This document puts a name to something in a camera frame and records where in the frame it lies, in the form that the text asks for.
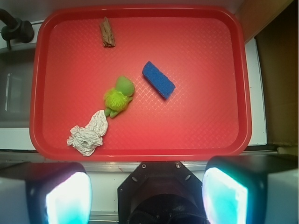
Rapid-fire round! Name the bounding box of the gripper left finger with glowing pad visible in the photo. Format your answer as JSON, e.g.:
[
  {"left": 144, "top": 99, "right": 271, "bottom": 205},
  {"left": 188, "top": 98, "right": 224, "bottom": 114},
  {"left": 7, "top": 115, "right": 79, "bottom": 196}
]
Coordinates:
[{"left": 0, "top": 162, "right": 92, "bottom": 224}]

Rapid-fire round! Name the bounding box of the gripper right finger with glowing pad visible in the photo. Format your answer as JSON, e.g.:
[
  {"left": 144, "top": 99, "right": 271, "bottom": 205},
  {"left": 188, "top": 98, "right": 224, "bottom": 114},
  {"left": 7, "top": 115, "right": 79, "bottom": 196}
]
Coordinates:
[{"left": 202, "top": 155, "right": 299, "bottom": 224}]

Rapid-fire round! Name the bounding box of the brown wood chip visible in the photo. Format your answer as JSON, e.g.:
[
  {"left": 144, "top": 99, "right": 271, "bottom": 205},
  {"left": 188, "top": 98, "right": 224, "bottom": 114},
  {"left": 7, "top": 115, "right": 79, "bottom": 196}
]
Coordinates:
[{"left": 100, "top": 17, "right": 115, "bottom": 48}]

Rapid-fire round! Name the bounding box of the crumpled white paper towel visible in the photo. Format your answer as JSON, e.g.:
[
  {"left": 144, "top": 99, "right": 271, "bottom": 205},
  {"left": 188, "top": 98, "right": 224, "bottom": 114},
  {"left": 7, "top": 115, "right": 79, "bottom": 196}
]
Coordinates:
[{"left": 66, "top": 110, "right": 108, "bottom": 156}]

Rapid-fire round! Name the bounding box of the green plush toy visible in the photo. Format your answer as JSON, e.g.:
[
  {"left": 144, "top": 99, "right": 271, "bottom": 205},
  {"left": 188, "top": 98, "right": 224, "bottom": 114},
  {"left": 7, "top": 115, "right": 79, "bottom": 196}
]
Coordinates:
[{"left": 103, "top": 76, "right": 135, "bottom": 118}]

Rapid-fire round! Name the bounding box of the grey toy sink basin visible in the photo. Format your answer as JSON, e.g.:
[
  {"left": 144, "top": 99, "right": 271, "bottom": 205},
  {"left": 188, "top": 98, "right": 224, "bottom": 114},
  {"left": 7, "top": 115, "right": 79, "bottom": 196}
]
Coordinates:
[{"left": 0, "top": 43, "right": 36, "bottom": 128}]

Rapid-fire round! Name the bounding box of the blue sponge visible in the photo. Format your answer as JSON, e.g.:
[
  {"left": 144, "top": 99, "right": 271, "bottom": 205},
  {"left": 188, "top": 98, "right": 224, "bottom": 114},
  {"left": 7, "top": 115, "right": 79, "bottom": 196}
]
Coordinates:
[{"left": 142, "top": 61, "right": 176, "bottom": 99}]

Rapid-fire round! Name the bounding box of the red plastic tray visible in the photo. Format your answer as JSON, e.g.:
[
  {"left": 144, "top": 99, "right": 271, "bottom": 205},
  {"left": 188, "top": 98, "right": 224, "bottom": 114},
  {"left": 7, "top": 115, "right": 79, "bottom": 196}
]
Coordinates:
[{"left": 29, "top": 6, "right": 252, "bottom": 161}]

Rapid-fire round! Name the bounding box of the grey toy faucet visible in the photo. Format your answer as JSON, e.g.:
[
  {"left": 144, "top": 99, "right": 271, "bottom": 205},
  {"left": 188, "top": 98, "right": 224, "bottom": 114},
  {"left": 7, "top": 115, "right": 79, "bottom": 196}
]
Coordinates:
[{"left": 0, "top": 9, "right": 35, "bottom": 50}]

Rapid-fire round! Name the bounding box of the brown cardboard panel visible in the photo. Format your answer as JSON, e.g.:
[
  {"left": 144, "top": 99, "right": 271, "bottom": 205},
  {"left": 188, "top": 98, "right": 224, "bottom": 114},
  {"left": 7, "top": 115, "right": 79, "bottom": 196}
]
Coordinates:
[{"left": 235, "top": 0, "right": 299, "bottom": 146}]

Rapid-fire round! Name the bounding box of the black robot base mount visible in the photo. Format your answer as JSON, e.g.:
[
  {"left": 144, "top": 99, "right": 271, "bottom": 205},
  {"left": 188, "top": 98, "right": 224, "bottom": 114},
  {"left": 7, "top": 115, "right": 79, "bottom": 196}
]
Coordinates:
[{"left": 117, "top": 161, "right": 207, "bottom": 224}]

